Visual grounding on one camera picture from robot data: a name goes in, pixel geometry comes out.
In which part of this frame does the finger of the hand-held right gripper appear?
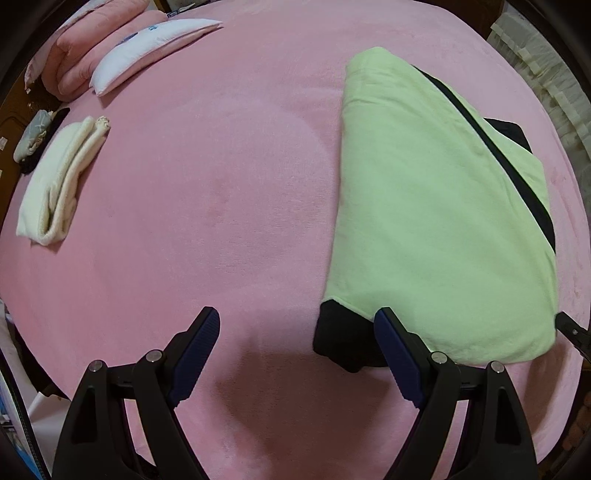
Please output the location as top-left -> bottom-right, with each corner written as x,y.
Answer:
555,312 -> 591,360

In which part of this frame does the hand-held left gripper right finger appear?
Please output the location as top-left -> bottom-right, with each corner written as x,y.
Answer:
374,306 -> 539,480

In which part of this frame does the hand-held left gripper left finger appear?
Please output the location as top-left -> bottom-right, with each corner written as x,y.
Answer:
53,306 -> 221,480

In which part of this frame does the green and black jacket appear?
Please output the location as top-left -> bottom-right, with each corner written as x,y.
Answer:
312,45 -> 560,374

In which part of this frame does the pink bed blanket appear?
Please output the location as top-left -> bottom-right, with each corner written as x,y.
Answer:
0,0 -> 591,480

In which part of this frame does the cream folded towel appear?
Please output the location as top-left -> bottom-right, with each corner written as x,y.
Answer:
16,115 -> 112,247

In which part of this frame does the white lace furniture cover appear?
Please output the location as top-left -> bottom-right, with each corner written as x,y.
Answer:
485,10 -> 591,163

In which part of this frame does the black cloth item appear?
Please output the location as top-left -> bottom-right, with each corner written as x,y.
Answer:
20,106 -> 71,175

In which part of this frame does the white pillow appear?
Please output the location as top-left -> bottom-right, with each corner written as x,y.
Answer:
89,18 -> 223,97

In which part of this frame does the pink folded quilt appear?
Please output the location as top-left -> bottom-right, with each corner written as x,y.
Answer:
24,0 -> 168,101

